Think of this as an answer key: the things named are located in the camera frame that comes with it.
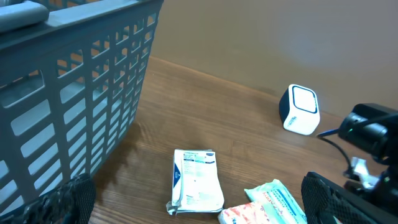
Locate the white barcode scanner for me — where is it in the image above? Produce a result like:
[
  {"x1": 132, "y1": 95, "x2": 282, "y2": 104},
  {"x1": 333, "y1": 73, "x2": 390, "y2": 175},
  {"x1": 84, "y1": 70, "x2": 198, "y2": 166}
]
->
[{"x1": 279, "y1": 84, "x2": 320, "y2": 136}]

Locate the grey plastic basket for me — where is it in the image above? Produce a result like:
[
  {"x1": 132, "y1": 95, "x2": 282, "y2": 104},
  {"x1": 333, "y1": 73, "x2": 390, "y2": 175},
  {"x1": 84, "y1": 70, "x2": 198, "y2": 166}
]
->
[{"x1": 1, "y1": 0, "x2": 162, "y2": 214}]

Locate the teal snack packet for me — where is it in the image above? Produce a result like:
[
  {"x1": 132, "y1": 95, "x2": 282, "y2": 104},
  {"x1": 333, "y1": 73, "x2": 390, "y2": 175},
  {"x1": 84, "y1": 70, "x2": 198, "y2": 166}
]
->
[{"x1": 244, "y1": 179, "x2": 307, "y2": 224}]

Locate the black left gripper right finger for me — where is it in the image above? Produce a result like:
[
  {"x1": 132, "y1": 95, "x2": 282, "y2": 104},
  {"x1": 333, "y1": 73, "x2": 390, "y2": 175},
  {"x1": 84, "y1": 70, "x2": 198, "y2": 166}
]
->
[{"x1": 301, "y1": 172, "x2": 397, "y2": 224}]

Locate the red small carton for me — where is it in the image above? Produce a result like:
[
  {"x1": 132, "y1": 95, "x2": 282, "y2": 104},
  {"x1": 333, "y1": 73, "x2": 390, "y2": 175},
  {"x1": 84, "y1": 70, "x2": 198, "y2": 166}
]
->
[{"x1": 218, "y1": 202, "x2": 282, "y2": 224}]

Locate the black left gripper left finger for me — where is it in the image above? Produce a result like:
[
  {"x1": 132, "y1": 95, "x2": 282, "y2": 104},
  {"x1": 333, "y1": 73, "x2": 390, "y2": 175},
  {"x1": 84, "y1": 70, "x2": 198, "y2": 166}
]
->
[{"x1": 1, "y1": 173, "x2": 96, "y2": 224}]

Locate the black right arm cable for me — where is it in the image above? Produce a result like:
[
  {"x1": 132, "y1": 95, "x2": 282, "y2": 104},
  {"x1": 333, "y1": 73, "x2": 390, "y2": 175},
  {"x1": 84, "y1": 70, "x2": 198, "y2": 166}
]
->
[{"x1": 316, "y1": 129, "x2": 355, "y2": 178}]

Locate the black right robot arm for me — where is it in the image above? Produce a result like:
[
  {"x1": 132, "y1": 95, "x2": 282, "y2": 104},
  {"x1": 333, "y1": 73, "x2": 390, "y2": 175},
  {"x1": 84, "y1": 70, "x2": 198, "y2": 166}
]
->
[{"x1": 338, "y1": 103, "x2": 397, "y2": 209}]

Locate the white tag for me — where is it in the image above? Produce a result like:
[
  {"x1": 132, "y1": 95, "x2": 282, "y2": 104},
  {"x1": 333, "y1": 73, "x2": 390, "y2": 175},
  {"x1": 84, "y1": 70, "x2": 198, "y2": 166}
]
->
[{"x1": 166, "y1": 149, "x2": 224, "y2": 215}]

